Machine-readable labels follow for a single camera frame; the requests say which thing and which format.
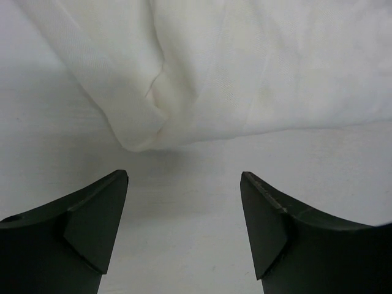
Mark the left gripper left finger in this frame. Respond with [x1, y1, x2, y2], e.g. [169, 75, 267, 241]
[1, 170, 129, 293]

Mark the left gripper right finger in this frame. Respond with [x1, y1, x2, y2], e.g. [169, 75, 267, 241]
[240, 172, 391, 293]

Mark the white pleated skirt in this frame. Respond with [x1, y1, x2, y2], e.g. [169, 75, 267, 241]
[18, 1, 391, 151]

